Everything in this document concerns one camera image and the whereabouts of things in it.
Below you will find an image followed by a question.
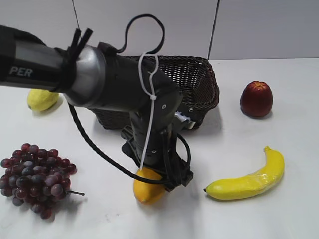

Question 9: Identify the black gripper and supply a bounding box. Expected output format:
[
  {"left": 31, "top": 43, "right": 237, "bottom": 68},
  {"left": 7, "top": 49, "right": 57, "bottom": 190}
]
[{"left": 121, "top": 126, "right": 193, "bottom": 192}]

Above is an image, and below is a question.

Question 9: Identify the orange yellow mango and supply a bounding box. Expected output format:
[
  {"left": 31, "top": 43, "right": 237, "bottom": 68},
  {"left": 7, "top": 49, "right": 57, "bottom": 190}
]
[{"left": 133, "top": 167, "right": 165, "bottom": 205}]

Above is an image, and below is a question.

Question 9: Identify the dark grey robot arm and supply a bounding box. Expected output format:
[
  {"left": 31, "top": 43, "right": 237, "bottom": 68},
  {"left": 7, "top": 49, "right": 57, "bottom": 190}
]
[{"left": 0, "top": 26, "right": 193, "bottom": 191}]

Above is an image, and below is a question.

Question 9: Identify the dark wicker basket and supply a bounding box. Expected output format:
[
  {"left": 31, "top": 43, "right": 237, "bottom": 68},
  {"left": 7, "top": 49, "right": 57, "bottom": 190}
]
[{"left": 89, "top": 56, "right": 220, "bottom": 129}]

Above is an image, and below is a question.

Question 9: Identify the white zip tie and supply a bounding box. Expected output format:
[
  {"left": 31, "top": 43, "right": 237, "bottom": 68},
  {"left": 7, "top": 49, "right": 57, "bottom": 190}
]
[{"left": 138, "top": 52, "right": 159, "bottom": 171}]

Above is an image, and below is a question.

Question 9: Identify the red apple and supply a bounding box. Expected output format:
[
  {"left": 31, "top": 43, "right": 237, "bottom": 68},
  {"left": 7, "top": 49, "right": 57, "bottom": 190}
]
[{"left": 240, "top": 81, "right": 273, "bottom": 118}]

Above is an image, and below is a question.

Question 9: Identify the red grape bunch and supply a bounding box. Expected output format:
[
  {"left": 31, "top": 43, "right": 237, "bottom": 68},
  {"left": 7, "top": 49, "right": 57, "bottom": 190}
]
[{"left": 0, "top": 143, "right": 84, "bottom": 220}]

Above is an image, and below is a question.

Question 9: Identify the yellow lemon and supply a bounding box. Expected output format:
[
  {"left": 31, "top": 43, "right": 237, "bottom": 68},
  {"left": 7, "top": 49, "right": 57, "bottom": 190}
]
[{"left": 27, "top": 89, "right": 59, "bottom": 112}]

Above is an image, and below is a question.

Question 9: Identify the yellow banana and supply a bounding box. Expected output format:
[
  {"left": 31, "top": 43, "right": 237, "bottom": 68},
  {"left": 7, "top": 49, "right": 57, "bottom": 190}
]
[{"left": 203, "top": 146, "right": 285, "bottom": 201}]

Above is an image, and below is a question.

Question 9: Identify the black cable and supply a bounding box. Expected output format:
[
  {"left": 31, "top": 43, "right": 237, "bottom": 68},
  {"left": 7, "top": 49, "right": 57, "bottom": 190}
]
[{"left": 67, "top": 13, "right": 192, "bottom": 190}]

